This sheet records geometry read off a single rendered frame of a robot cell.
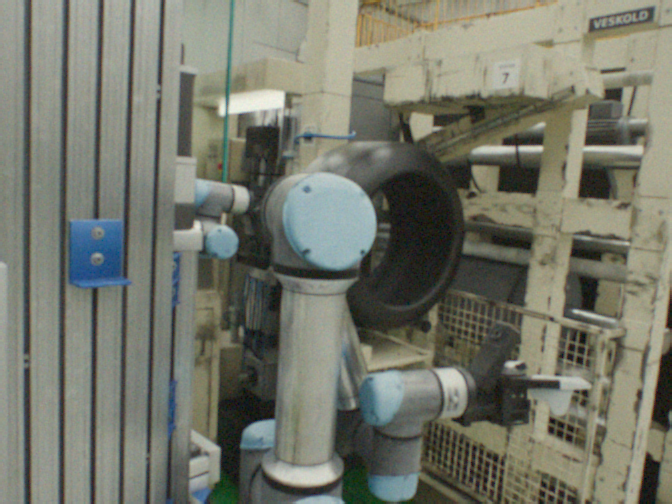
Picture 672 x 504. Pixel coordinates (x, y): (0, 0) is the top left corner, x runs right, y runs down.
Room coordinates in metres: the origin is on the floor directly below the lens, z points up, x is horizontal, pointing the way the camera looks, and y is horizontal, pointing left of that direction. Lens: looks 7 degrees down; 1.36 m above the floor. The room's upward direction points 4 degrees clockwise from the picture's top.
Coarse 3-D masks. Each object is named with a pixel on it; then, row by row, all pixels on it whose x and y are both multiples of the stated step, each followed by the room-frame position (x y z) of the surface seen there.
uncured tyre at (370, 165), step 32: (320, 160) 1.73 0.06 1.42; (352, 160) 1.61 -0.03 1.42; (384, 160) 1.62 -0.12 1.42; (416, 160) 1.68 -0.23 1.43; (384, 192) 2.02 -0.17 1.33; (416, 192) 2.00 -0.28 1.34; (448, 192) 1.77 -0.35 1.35; (416, 224) 2.04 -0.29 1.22; (448, 224) 1.92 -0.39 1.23; (384, 256) 2.03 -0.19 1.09; (416, 256) 2.02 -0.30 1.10; (448, 256) 1.81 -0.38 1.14; (352, 288) 1.56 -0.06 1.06; (384, 288) 1.99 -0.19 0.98; (416, 288) 1.92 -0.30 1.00; (384, 320) 1.64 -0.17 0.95; (416, 320) 1.76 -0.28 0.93
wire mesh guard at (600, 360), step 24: (432, 312) 2.02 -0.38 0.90; (528, 312) 1.69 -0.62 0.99; (552, 336) 1.63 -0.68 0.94; (600, 336) 1.51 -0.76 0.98; (528, 360) 1.68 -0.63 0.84; (600, 360) 1.50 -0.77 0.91; (600, 384) 1.50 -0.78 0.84; (432, 432) 1.97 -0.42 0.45; (480, 432) 1.80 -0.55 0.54; (504, 432) 1.73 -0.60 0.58; (552, 456) 1.59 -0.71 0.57; (576, 456) 1.53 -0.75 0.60; (456, 480) 1.87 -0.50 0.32; (528, 480) 1.65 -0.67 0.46
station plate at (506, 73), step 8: (496, 64) 1.69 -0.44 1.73; (504, 64) 1.67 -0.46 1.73; (512, 64) 1.64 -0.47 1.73; (496, 72) 1.69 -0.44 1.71; (504, 72) 1.66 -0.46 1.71; (512, 72) 1.64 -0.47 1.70; (496, 80) 1.68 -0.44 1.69; (504, 80) 1.66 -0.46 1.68; (512, 80) 1.64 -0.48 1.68; (496, 88) 1.68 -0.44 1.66
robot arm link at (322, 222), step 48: (288, 192) 0.70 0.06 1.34; (336, 192) 0.68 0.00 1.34; (288, 240) 0.68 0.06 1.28; (336, 240) 0.67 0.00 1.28; (288, 288) 0.71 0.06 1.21; (336, 288) 0.70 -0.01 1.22; (288, 336) 0.71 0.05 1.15; (336, 336) 0.71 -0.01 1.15; (288, 384) 0.70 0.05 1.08; (336, 384) 0.72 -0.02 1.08; (288, 432) 0.70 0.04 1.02; (288, 480) 0.68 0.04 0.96; (336, 480) 0.71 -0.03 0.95
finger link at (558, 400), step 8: (536, 376) 0.84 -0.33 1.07; (544, 376) 0.84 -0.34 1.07; (560, 376) 0.84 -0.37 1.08; (560, 384) 0.82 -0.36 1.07; (568, 384) 0.82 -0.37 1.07; (576, 384) 0.82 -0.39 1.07; (584, 384) 0.83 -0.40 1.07; (536, 392) 0.83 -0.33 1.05; (544, 392) 0.83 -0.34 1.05; (552, 392) 0.83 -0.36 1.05; (560, 392) 0.82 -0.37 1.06; (568, 392) 0.82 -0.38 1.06; (544, 400) 0.83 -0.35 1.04; (552, 400) 0.83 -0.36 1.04; (560, 400) 0.82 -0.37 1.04; (568, 400) 0.82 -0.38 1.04; (552, 408) 0.82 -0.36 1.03; (560, 408) 0.82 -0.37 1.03
